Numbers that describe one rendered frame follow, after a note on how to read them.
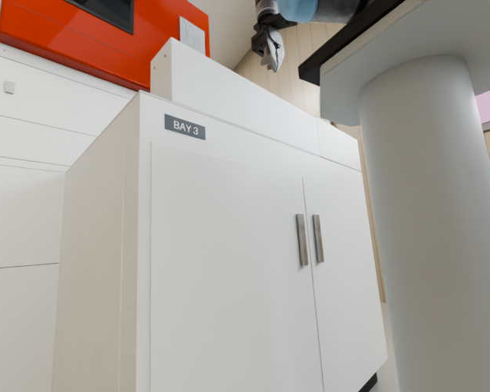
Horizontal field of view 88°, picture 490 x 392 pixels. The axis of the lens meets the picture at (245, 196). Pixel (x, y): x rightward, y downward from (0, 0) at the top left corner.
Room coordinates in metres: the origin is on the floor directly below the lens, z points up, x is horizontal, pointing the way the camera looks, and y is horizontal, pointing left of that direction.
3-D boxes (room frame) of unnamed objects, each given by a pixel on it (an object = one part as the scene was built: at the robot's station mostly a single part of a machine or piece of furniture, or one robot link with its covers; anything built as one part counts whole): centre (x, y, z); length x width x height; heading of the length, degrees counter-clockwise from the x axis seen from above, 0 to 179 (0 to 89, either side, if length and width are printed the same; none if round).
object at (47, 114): (0.99, 0.47, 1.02); 0.81 x 0.03 x 0.40; 135
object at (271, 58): (0.76, -0.10, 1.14); 0.06 x 0.03 x 0.09; 45
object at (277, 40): (0.77, -0.11, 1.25); 0.09 x 0.08 x 0.12; 45
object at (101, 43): (1.22, 0.69, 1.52); 0.81 x 0.75 x 0.60; 135
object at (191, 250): (0.95, 0.05, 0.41); 0.96 x 0.64 x 0.82; 135
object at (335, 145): (1.17, -0.17, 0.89); 0.62 x 0.35 x 0.14; 45
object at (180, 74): (0.67, -0.03, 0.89); 0.55 x 0.09 x 0.14; 135
